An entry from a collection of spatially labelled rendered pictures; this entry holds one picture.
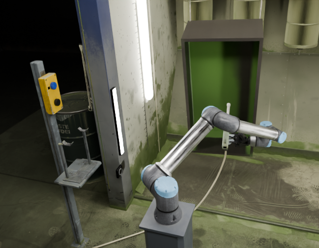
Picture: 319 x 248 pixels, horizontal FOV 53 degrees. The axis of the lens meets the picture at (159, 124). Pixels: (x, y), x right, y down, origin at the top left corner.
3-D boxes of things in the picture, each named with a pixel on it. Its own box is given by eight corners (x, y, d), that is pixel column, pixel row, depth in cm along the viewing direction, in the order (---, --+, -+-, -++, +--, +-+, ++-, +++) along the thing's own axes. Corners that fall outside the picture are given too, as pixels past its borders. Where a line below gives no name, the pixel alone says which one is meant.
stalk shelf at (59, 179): (77, 159, 262) (76, 158, 262) (101, 163, 255) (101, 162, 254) (54, 182, 237) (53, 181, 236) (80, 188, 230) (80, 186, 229)
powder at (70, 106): (38, 107, 343) (38, 105, 342) (78, 90, 379) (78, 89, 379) (70, 118, 312) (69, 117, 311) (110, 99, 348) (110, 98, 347)
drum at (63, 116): (53, 172, 383) (35, 104, 341) (90, 150, 421) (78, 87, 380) (85, 191, 349) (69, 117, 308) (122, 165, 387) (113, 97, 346)
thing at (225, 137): (227, 161, 273) (227, 144, 256) (221, 161, 274) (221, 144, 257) (231, 118, 303) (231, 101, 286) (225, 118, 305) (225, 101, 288)
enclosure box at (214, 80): (194, 129, 347) (188, 20, 272) (252, 132, 332) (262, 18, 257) (189, 152, 321) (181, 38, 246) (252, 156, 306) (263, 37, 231)
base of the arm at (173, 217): (177, 228, 209) (176, 216, 204) (150, 222, 215) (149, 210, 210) (185, 208, 224) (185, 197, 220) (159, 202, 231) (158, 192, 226)
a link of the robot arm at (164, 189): (162, 214, 206) (160, 193, 198) (150, 199, 220) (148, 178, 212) (183, 206, 212) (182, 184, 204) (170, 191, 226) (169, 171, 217)
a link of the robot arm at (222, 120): (228, 116, 208) (290, 132, 245) (217, 109, 218) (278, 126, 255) (221, 133, 210) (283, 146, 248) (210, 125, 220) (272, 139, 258)
